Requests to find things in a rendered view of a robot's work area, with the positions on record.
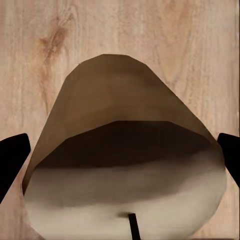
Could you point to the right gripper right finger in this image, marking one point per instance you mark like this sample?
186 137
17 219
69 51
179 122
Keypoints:
231 150

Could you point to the pillar candle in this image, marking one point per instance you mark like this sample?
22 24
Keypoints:
121 157

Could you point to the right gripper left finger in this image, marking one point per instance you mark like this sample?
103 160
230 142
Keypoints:
13 154

